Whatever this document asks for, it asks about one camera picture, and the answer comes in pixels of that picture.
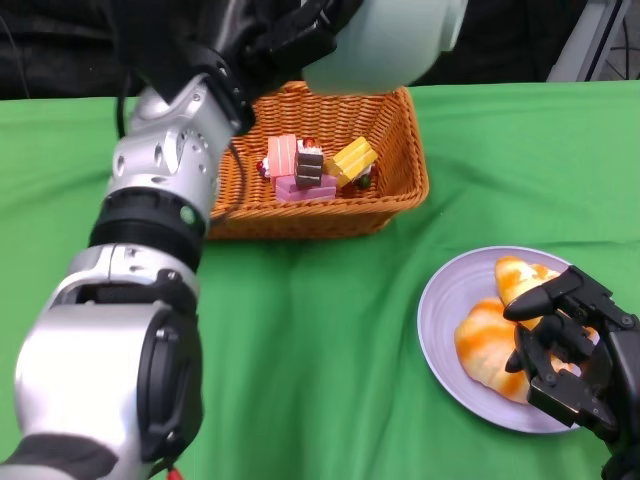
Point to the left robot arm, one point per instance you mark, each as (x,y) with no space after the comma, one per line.
(100,325)

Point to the orange wicker basket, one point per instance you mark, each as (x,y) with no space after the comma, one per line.
(400,165)

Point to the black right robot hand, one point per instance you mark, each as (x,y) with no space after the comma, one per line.
(615,360)

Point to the grey-green round bowl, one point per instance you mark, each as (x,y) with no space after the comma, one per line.
(390,45)

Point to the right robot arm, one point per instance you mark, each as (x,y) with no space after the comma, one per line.
(622,462)

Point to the pink cake with red cherry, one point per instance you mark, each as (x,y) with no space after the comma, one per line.
(280,155)

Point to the green tablecloth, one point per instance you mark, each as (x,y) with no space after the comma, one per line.
(325,325)

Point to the pink cake slice black dot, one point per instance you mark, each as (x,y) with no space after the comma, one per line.
(305,192)

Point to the brown chocolate cake piece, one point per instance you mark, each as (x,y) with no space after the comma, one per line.
(308,167)

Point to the grey aluminium frame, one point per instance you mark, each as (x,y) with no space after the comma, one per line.
(580,45)

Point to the lavender round plate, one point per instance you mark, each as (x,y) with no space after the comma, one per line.
(440,310)

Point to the yellow layered cake slice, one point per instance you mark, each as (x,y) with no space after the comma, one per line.
(352,160)

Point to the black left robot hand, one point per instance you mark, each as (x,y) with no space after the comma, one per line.
(280,45)

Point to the oval orange striped bread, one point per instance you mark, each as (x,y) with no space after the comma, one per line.
(485,345)

